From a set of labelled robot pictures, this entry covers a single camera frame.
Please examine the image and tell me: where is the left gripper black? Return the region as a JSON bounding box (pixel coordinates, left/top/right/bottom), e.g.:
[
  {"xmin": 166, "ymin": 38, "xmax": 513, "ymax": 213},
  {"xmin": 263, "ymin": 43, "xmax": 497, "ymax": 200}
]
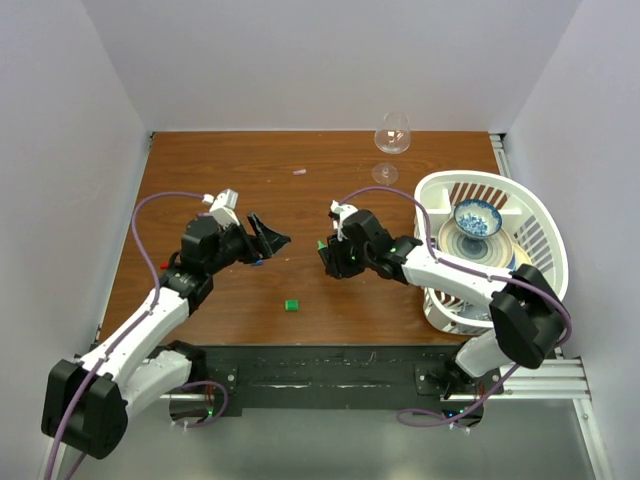
[{"xmin": 206, "ymin": 212, "xmax": 290, "ymax": 275}]

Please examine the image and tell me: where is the green highlighter cap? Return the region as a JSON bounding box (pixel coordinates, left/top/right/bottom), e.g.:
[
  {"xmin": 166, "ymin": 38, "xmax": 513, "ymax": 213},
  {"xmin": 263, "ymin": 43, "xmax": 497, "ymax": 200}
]
[{"xmin": 284, "ymin": 299, "xmax": 299, "ymax": 312}]

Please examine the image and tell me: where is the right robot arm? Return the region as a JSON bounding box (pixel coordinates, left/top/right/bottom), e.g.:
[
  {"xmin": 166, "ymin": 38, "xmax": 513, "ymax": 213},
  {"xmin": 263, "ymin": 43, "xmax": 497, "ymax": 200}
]
[{"xmin": 319, "ymin": 204, "xmax": 572, "ymax": 394}]

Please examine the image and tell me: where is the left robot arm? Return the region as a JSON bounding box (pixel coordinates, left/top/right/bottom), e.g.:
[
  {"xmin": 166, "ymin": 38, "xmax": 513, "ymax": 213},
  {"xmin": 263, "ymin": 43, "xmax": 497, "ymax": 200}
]
[{"xmin": 41, "ymin": 213, "xmax": 291, "ymax": 459}]

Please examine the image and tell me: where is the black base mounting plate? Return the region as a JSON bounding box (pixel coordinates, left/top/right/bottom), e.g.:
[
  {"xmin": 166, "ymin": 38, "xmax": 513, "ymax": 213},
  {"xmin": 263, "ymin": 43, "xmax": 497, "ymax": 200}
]
[{"xmin": 167, "ymin": 341, "xmax": 501, "ymax": 417}]

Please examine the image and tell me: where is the clear wine glass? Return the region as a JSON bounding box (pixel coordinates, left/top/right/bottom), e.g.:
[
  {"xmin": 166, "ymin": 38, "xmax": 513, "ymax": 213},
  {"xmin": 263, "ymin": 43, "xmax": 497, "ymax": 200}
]
[{"xmin": 372, "ymin": 112, "xmax": 411, "ymax": 186}]

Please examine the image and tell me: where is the blue white patterned bowl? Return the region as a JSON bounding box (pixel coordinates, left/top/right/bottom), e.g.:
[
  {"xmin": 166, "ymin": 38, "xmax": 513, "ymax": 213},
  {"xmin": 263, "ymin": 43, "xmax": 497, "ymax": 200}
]
[{"xmin": 453, "ymin": 199, "xmax": 503, "ymax": 239}]

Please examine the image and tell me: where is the white plastic dish basket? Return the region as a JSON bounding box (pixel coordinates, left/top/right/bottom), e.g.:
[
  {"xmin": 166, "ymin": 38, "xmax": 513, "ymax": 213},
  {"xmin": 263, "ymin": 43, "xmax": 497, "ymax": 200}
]
[{"xmin": 413, "ymin": 170, "xmax": 570, "ymax": 336}]

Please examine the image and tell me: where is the grey striped plate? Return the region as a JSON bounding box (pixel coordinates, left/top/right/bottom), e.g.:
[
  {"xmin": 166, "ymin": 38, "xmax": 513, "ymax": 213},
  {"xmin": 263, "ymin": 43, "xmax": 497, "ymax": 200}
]
[{"xmin": 437, "ymin": 219, "xmax": 513, "ymax": 267}]

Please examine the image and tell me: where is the blue rimmed plate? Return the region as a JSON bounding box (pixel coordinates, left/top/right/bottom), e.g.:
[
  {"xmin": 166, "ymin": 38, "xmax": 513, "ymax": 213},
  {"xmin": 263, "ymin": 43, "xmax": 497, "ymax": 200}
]
[{"xmin": 490, "ymin": 253, "xmax": 517, "ymax": 278}]

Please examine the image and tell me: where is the cream plate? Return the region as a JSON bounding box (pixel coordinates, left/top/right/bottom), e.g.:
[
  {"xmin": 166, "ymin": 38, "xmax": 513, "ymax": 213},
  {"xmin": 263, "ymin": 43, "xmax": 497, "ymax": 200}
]
[{"xmin": 512, "ymin": 243, "xmax": 532, "ymax": 270}]

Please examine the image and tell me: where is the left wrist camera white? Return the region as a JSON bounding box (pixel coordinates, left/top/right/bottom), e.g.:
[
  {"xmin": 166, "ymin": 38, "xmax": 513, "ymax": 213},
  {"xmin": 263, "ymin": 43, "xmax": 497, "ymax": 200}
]
[{"xmin": 202, "ymin": 189, "xmax": 240, "ymax": 228}]

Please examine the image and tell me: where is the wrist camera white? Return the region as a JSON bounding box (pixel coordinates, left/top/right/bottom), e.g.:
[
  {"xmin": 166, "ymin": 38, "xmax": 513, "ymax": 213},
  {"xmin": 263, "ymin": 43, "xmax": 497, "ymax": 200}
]
[
  {"xmin": 202, "ymin": 189, "xmax": 240, "ymax": 228},
  {"xmin": 329, "ymin": 200, "xmax": 358, "ymax": 241}
]

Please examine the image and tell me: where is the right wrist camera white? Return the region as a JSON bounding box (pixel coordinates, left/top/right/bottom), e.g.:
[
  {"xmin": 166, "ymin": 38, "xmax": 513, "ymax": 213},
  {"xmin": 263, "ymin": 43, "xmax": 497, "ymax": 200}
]
[{"xmin": 329, "ymin": 200, "xmax": 358, "ymax": 241}]

